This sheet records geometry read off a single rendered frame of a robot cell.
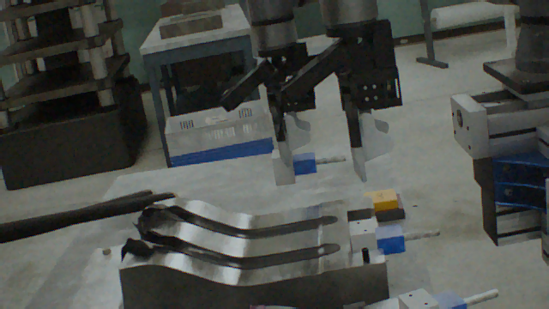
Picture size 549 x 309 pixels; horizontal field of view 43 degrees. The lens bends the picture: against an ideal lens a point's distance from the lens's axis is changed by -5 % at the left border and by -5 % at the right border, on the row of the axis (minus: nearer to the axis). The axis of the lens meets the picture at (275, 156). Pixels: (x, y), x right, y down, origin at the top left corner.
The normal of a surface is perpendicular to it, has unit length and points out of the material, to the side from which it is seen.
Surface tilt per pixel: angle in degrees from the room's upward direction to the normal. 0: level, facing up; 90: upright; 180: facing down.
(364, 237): 90
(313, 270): 1
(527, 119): 90
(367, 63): 90
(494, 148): 90
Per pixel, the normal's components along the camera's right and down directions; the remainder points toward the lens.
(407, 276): -0.17, -0.94
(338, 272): -0.04, 0.30
